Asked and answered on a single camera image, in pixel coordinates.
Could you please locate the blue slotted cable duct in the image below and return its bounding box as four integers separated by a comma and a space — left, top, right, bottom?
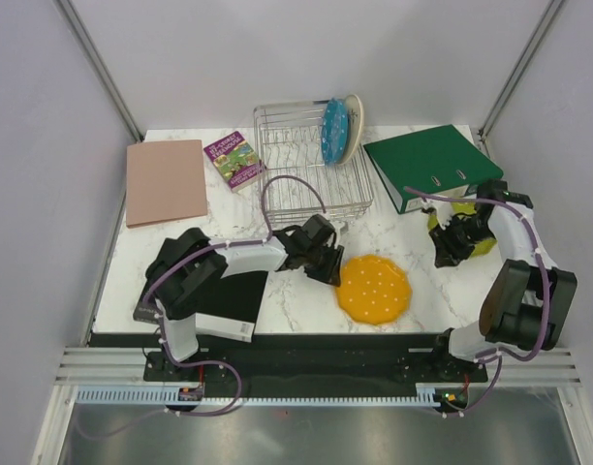
75, 384, 440, 407

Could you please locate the green polka dot plate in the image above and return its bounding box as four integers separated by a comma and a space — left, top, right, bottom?
427, 203, 496, 261

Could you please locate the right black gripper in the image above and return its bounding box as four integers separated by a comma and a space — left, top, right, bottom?
428, 215, 495, 269

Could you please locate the purple paperback book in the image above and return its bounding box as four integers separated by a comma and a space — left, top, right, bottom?
203, 131, 266, 193

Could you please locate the black binder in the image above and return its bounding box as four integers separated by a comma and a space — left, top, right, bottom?
132, 270, 267, 343

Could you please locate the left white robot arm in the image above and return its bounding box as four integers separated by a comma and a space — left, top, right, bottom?
139, 214, 344, 381

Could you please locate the wire dish rack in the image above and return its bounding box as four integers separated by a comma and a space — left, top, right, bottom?
253, 100, 373, 228

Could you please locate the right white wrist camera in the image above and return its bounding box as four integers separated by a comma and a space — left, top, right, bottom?
421, 202, 437, 215

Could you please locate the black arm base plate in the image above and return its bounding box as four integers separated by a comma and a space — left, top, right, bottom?
144, 333, 487, 384

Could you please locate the pink folder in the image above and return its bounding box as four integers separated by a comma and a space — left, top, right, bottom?
125, 139, 208, 228

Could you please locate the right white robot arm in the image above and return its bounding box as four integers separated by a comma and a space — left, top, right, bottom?
422, 179, 577, 382

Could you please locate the green lever arch binder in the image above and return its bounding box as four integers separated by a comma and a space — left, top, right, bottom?
364, 125, 504, 214

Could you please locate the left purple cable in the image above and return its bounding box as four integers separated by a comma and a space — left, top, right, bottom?
73, 174, 327, 441

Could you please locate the orange polka dot plate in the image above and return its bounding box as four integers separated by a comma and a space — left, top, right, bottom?
335, 255, 412, 326

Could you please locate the cream and blue plate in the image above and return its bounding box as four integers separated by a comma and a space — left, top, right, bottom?
338, 94, 364, 166

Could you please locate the blue polka dot plate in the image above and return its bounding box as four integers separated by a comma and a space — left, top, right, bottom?
320, 99, 349, 166

